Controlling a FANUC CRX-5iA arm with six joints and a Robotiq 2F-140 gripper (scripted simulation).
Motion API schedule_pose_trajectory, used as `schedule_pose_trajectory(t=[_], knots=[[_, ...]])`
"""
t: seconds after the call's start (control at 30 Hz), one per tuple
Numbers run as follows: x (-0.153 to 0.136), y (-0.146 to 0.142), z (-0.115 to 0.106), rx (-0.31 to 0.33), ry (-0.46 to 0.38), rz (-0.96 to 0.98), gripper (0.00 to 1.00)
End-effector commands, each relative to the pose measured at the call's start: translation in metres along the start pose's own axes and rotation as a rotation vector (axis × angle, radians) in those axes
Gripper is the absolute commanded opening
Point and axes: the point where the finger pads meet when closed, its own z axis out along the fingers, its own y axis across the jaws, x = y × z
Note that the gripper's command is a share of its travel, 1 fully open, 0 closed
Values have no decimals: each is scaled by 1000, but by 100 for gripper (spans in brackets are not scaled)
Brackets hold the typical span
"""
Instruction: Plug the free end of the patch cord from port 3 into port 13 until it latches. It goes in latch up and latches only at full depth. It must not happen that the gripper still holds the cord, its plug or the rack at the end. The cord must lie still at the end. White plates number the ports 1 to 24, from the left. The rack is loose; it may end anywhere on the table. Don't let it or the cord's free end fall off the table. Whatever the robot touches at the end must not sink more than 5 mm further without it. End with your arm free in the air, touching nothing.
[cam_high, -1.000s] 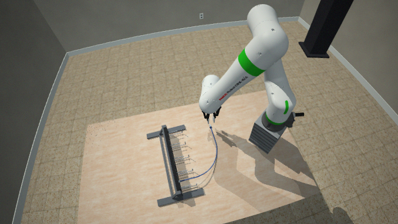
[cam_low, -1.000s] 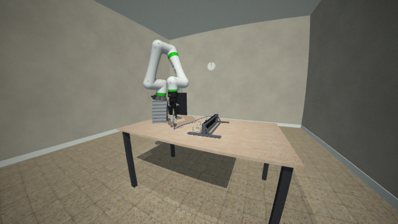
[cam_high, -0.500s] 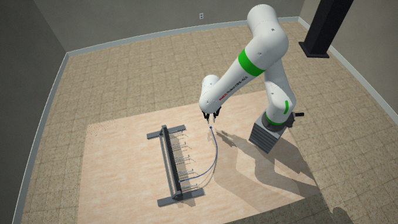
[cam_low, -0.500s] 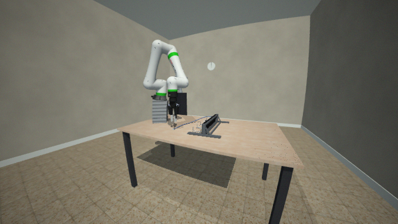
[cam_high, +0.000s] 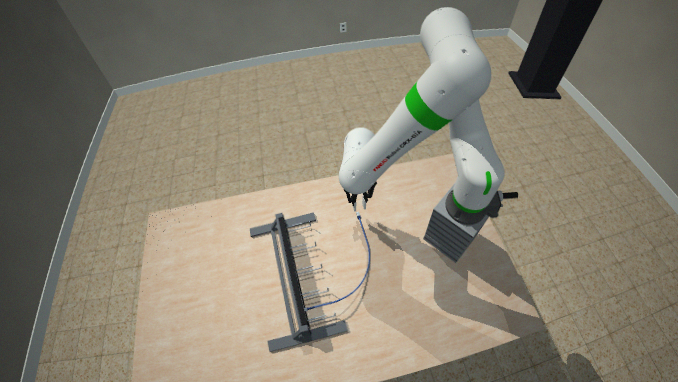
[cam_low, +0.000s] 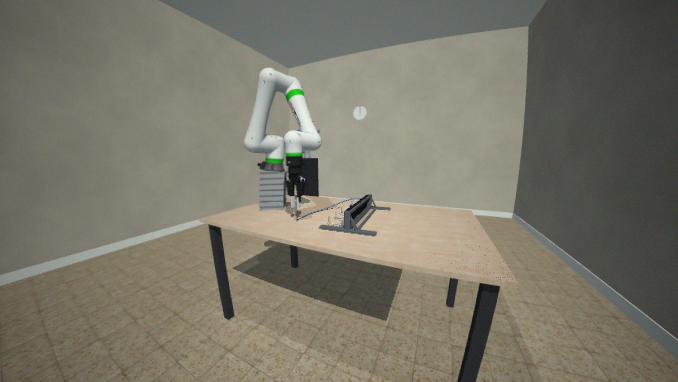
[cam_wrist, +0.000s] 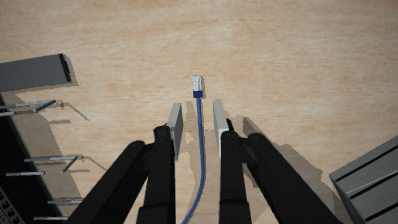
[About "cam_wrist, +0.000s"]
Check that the white cable plug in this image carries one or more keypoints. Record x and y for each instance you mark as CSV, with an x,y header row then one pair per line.
x,y
197,90

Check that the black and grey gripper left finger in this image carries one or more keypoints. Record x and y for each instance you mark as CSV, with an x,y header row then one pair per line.
x,y
111,199

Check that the dark grey patch panel rack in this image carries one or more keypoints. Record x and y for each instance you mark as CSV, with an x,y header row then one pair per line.
x,y
24,199

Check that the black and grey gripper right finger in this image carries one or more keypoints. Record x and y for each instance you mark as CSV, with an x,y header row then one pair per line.
x,y
290,198

